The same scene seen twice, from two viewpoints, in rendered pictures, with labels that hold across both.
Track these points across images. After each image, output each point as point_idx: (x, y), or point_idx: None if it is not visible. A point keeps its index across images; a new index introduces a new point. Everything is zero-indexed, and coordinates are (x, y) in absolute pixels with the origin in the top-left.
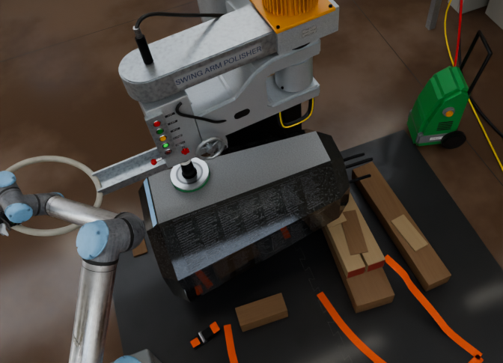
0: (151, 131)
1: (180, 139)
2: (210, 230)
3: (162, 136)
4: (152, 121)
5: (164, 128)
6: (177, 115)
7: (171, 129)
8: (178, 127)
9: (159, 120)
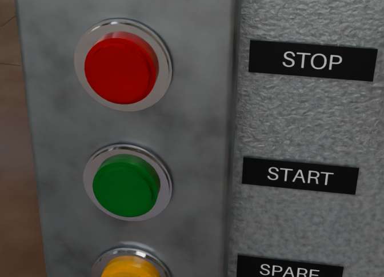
0: (42, 135)
1: None
2: None
3: (128, 257)
4: (80, 6)
5: (183, 178)
6: (382, 117)
7: (250, 248)
8: (330, 266)
9: (157, 40)
